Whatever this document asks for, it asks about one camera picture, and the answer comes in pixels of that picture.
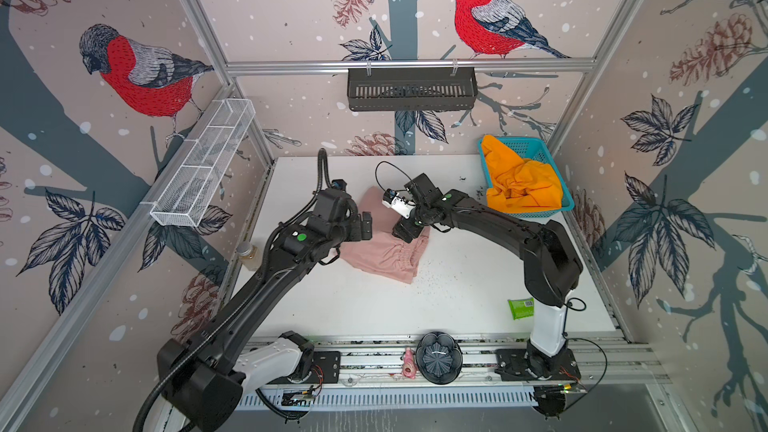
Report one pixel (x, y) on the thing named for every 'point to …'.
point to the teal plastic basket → (536, 149)
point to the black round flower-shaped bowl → (439, 357)
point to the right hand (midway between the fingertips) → (400, 223)
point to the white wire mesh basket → (185, 199)
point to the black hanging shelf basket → (412, 89)
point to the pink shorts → (383, 254)
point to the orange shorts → (519, 184)
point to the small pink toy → (409, 364)
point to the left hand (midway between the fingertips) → (357, 219)
